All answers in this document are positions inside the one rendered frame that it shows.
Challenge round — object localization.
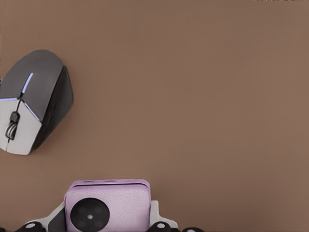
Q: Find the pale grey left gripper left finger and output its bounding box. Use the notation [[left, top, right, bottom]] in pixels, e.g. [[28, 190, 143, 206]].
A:
[[17, 202, 66, 232]]

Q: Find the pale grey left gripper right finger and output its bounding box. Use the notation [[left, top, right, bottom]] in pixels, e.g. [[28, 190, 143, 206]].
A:
[[147, 200, 180, 232]]

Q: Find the lilac smartphone with round camera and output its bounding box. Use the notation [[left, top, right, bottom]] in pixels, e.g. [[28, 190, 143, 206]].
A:
[[63, 178, 152, 232]]

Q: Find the grey and black computer mouse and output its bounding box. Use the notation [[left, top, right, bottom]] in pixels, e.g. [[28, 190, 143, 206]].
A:
[[0, 49, 74, 156]]

